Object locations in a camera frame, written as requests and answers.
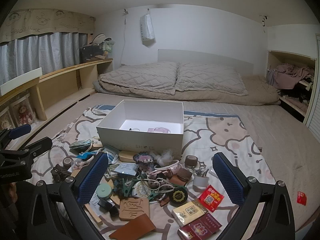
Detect wooden closet niche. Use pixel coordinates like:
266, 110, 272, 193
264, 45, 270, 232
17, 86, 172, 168
266, 49, 318, 124

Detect hanging white bag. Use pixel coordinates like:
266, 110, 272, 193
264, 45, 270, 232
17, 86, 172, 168
139, 14, 156, 41

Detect brown leather card holder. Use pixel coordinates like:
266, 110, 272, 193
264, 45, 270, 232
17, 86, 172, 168
169, 175, 188, 188

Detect black clip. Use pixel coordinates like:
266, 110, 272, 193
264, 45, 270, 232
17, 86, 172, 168
97, 199, 119, 218

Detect grey curtain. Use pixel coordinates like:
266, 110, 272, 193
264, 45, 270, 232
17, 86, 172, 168
0, 31, 89, 87

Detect pink handheld fan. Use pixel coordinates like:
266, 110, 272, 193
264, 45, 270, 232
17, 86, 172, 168
150, 160, 183, 178

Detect white cup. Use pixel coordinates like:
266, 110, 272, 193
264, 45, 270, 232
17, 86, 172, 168
193, 174, 209, 189

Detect round white tin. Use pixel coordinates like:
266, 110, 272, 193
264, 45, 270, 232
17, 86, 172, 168
132, 180, 153, 197

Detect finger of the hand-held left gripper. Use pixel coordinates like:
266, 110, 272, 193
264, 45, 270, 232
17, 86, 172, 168
15, 136, 53, 165
0, 124, 32, 150

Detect yellow tissue packet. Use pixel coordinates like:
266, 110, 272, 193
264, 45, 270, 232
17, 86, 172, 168
171, 200, 209, 225

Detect wooden stick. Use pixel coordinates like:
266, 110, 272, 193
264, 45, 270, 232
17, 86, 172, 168
84, 202, 103, 227

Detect light blue card packet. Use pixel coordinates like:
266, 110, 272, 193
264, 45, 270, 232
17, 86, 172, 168
112, 163, 138, 177

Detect white shoe box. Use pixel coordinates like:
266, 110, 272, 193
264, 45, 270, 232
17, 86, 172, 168
96, 99, 185, 161

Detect brown leather piece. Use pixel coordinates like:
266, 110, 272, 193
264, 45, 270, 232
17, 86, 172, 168
109, 216, 157, 240

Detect white mesh puff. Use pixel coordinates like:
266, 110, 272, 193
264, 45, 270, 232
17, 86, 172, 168
156, 150, 175, 167

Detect wooden brush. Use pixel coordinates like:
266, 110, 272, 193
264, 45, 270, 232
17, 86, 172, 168
119, 150, 137, 161

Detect pink square case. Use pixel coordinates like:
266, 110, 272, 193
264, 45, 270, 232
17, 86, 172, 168
148, 127, 172, 135

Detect red snack sachet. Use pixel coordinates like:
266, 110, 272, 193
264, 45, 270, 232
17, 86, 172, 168
199, 185, 225, 212

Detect dark red cigarette box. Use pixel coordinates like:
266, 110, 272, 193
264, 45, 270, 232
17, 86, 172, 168
177, 214, 222, 240

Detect beige quilted pillows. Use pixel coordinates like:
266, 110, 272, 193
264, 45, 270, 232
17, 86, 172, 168
92, 76, 280, 105

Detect green plush toy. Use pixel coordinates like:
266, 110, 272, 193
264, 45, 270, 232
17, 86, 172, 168
101, 40, 116, 54

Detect pile of green clothes pegs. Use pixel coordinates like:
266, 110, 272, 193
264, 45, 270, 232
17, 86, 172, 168
112, 176, 175, 203

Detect white headboard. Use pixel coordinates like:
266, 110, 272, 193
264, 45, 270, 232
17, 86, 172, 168
157, 49, 255, 77

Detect carved wooden coaster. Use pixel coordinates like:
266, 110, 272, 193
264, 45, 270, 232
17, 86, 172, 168
119, 197, 150, 222

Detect dark crochet flower coaster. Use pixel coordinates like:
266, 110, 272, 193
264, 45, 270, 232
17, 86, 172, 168
132, 153, 156, 173

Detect mint green round container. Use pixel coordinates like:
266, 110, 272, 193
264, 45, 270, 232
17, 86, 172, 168
96, 183, 112, 200

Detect metal eyelash curler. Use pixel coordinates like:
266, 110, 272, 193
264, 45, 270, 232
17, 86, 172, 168
194, 168, 210, 178

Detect white cap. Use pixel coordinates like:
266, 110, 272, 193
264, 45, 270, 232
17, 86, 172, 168
91, 33, 112, 45

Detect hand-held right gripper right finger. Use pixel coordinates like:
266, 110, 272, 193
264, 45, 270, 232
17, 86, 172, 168
212, 152, 295, 240

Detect beige printed valance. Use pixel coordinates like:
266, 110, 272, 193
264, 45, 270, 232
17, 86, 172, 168
0, 9, 96, 43

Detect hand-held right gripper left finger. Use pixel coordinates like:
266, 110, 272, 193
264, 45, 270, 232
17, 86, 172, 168
26, 152, 109, 240

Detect printed blanket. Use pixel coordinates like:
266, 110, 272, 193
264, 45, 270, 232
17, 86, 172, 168
30, 104, 272, 240

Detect blue white packets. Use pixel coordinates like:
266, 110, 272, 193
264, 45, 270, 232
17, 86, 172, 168
101, 148, 119, 164

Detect teddy bear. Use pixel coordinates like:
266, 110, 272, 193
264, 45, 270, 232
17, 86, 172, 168
14, 104, 35, 127

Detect wooden shelf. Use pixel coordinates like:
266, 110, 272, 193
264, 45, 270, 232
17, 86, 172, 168
0, 57, 114, 135

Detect white board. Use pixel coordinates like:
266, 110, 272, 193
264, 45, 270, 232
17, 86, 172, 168
0, 67, 43, 95

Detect small red packet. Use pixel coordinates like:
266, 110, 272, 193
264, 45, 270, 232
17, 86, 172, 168
296, 191, 307, 206

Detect green fabric pouch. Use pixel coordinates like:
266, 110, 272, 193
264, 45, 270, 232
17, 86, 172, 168
69, 140, 94, 153

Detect black bag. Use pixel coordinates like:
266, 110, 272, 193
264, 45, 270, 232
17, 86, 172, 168
79, 44, 105, 62

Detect black round tin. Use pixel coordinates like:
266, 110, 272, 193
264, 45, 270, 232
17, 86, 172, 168
169, 187, 188, 207

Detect brown hair claw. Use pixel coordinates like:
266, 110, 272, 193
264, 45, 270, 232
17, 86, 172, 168
51, 164, 72, 182

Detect pile of pink clothes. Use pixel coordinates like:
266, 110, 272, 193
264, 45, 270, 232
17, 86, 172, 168
266, 64, 315, 90

